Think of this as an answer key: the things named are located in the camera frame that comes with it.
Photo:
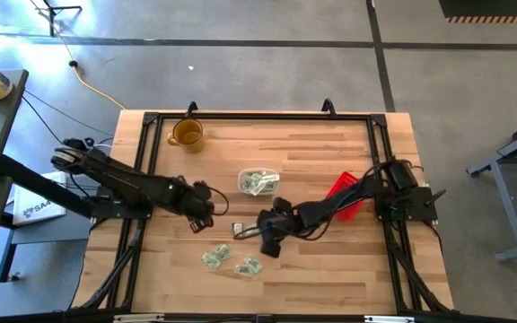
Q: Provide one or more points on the silver metal bracket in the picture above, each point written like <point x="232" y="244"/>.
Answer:
<point x="388" y="319"/>
<point x="137" y="318"/>

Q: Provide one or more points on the white cardboard box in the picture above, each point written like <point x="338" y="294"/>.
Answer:
<point x="38" y="204"/>

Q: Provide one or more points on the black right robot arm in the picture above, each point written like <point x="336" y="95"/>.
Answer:
<point x="321" y="211"/>

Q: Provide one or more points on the green white sweetener packet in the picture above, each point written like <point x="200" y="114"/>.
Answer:
<point x="253" y="264"/>
<point x="242" y="270"/>
<point x="211" y="260"/>
<point x="259" y="188"/>
<point x="249" y="178"/>
<point x="237" y="229"/>
<point x="222" y="251"/>
<point x="271" y="178"/>

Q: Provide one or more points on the black frame hook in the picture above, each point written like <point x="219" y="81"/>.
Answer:
<point x="191" y="107"/>
<point x="328" y="106"/>

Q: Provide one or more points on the black yellow striped mat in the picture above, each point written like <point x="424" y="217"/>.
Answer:
<point x="492" y="6"/>

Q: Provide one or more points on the grey side table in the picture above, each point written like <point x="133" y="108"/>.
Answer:
<point x="510" y="211"/>

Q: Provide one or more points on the yellow ceramic mug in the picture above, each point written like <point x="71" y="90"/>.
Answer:
<point x="187" y="131"/>

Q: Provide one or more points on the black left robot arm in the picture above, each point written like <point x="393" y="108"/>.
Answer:
<point x="124" y="179"/>

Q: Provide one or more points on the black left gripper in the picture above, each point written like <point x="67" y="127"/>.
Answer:
<point x="193" y="202"/>

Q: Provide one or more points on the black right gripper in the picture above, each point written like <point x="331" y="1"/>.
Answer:
<point x="281" y="222"/>

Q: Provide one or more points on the clear plastic container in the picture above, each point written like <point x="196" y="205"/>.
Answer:
<point x="240" y="181"/>

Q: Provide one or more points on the black tripod stand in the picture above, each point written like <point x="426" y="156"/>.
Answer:
<point x="51" y="18"/>

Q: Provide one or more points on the red plastic basket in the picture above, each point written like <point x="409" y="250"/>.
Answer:
<point x="340" y="181"/>

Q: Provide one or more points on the black aluminium table frame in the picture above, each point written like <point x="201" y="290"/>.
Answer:
<point x="263" y="116"/>

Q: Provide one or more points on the black desk beam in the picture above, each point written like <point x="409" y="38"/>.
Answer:
<point x="38" y="184"/>

